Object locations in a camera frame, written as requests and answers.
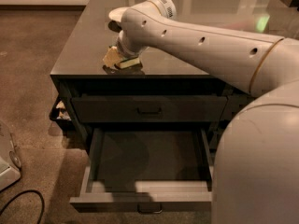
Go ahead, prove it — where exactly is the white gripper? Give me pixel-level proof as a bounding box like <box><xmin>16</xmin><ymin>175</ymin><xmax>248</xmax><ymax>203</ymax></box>
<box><xmin>103</xmin><ymin>36</ymin><xmax>147</xmax><ymax>67</ymax></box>

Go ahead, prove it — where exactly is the green and yellow sponge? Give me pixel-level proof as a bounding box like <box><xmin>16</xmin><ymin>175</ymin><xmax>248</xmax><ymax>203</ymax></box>
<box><xmin>116</xmin><ymin>57</ymin><xmax>140</xmax><ymax>69</ymax></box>

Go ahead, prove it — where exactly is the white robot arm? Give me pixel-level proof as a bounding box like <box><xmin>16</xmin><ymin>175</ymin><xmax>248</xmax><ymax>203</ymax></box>
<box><xmin>104</xmin><ymin>0</ymin><xmax>299</xmax><ymax>224</ymax></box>

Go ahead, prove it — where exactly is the closed top left drawer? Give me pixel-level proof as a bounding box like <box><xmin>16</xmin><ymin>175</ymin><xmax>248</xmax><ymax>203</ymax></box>
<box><xmin>71</xmin><ymin>95</ymin><xmax>227</xmax><ymax>123</ymax></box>

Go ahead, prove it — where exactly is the dark grey drawer cabinet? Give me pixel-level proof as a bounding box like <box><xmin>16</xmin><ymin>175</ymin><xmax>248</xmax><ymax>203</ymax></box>
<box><xmin>50</xmin><ymin>0</ymin><xmax>298</xmax><ymax>223</ymax></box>

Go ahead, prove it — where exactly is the open middle drawer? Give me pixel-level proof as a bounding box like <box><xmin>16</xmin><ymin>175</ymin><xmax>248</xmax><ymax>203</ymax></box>
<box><xmin>70</xmin><ymin>129</ymin><xmax>213</xmax><ymax>214</ymax></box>

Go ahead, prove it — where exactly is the black bin with items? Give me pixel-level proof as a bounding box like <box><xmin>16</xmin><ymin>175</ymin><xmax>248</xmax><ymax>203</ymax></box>
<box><xmin>49</xmin><ymin>97</ymin><xmax>74</xmax><ymax>132</ymax></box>

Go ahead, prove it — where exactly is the grey machine base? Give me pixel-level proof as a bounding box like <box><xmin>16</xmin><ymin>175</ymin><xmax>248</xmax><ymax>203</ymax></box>
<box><xmin>0</xmin><ymin>121</ymin><xmax>21</xmax><ymax>191</ymax></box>

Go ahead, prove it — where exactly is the black floor cable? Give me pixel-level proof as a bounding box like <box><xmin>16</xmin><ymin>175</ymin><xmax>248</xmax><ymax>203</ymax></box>
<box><xmin>0</xmin><ymin>189</ymin><xmax>45</xmax><ymax>224</ymax></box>

